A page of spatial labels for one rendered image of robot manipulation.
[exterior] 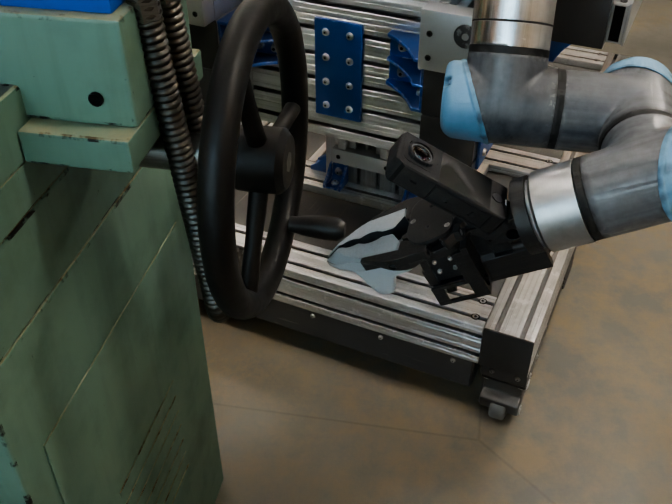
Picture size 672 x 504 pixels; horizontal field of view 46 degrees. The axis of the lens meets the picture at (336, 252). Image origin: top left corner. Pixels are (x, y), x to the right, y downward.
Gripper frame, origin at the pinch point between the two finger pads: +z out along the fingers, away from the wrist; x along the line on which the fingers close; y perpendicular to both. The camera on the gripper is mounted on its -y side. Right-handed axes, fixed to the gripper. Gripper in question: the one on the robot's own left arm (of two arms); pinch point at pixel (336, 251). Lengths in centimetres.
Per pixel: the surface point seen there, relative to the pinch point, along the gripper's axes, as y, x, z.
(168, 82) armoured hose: -24.0, -4.3, 1.3
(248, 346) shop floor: 50, 46, 61
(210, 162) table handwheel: -20.4, -13.6, -4.2
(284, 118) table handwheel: -12.7, 6.0, 0.0
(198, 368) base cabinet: 21.8, 12.0, 39.2
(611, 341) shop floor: 87, 63, -4
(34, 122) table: -27.0, -8.8, 11.2
